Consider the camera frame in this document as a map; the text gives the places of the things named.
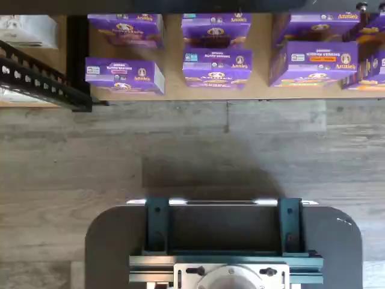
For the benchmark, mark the white plastic bag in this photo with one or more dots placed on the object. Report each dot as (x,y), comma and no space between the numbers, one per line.
(27,30)

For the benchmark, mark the purple Annie's box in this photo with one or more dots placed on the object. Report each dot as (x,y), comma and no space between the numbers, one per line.
(216,69)
(216,27)
(373,69)
(316,63)
(373,33)
(316,25)
(126,30)
(124,75)

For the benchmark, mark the black metal shelving rack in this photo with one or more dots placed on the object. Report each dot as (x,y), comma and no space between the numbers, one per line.
(78,60)

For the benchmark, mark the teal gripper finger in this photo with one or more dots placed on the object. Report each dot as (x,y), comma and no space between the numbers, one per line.
(290,225)
(156,225)

